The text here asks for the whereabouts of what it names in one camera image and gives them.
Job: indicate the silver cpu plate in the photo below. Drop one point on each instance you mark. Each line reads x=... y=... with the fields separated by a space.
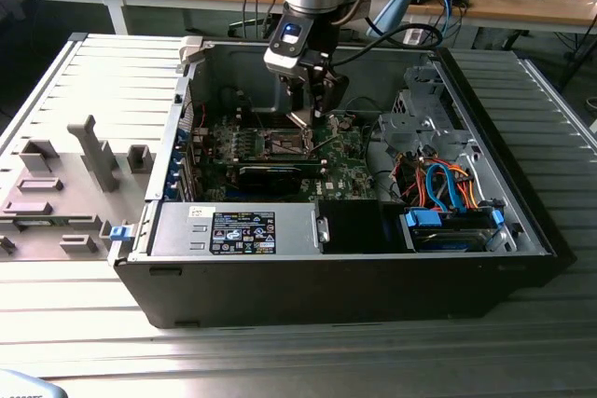
x=301 y=121

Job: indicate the cpu socket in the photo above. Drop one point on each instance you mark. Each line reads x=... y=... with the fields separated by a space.
x=282 y=144

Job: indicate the silver coin cell battery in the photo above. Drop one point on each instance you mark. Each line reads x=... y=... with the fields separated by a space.
x=345 y=124

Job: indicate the silver metal drive cage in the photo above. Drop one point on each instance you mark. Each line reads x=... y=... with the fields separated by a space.
x=401 y=130

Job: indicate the green motherboard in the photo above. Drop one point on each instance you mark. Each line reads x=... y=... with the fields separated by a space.
x=347 y=169

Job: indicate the small white labelled box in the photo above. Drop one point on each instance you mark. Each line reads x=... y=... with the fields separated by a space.
x=412 y=37

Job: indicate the black graphics card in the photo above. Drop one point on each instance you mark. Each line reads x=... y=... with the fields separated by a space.
x=268 y=179

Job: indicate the black fan shroud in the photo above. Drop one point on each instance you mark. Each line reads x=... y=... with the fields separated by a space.
x=350 y=228

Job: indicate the pale grey case latch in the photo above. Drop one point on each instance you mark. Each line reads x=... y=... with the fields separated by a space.
x=190 y=50

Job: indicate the hard disk in blue carrier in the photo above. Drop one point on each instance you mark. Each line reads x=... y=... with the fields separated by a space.
x=422 y=220

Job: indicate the black pc case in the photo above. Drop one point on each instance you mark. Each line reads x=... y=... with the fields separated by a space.
x=326 y=291

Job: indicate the silver power supply unit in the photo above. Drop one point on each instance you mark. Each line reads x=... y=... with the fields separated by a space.
x=177 y=230

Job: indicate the grey parts rack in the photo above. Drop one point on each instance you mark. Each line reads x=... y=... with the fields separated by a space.
x=121 y=202

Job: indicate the small blue plastic clip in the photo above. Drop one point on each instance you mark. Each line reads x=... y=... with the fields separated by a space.
x=120 y=234

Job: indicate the pale grey rounded device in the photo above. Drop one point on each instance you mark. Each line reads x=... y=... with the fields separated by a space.
x=23 y=386

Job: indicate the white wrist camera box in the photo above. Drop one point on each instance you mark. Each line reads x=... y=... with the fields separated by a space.
x=284 y=64

